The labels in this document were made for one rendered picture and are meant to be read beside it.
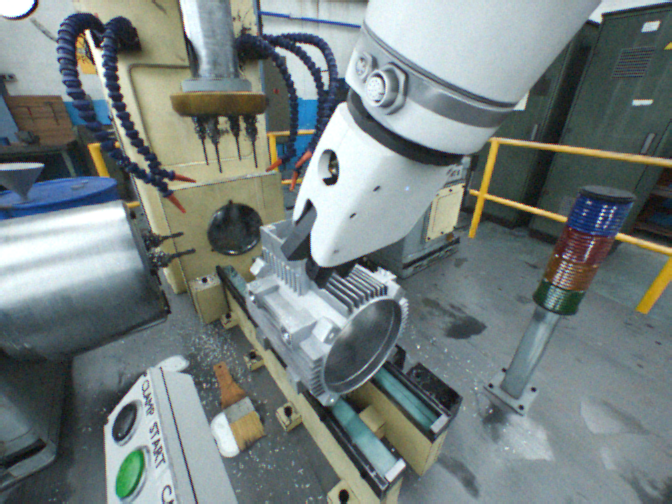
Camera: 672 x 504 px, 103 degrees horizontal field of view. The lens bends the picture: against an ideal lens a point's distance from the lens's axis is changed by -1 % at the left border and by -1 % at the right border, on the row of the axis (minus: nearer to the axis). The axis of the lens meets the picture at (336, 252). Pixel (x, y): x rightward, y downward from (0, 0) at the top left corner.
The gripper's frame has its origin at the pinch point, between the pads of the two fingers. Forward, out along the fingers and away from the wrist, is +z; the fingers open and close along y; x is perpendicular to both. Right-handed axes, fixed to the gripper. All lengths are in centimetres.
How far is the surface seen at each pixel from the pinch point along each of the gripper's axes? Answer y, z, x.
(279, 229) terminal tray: 4.0, 13.8, 14.8
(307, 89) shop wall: 329, 229, 464
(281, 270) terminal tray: 0.8, 14.0, 7.7
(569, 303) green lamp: 33.8, 3.4, -19.4
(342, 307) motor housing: 2.5, 7.5, -3.0
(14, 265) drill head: -29.6, 20.4, 25.3
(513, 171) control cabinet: 326, 97, 62
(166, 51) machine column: 2, 11, 67
